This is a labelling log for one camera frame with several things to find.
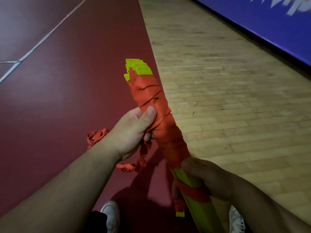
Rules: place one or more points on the person's left hand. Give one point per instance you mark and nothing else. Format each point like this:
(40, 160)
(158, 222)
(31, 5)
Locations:
(128, 135)

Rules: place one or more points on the person's right hand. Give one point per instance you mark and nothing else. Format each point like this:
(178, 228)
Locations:
(213, 179)

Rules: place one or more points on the person's right forearm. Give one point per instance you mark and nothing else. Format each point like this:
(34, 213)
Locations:
(262, 211)

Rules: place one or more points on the person's left forearm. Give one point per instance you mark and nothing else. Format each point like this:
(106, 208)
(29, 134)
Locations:
(58, 196)

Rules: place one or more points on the white right shoe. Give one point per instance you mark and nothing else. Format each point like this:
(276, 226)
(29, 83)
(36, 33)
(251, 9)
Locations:
(237, 220)

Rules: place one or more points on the white shoe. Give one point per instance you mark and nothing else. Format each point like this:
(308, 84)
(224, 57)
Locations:
(111, 215)
(237, 220)

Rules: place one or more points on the black right trouser leg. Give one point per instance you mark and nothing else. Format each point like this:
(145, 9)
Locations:
(247, 228)

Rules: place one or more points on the black trouser leg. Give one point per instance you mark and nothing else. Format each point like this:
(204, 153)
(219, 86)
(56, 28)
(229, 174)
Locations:
(94, 223)
(247, 228)

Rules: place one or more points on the white left shoe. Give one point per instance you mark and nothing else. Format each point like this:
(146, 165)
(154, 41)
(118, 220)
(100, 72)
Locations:
(111, 215)

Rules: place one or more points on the black left trouser leg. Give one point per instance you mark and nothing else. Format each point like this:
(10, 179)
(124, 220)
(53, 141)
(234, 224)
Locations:
(94, 223)

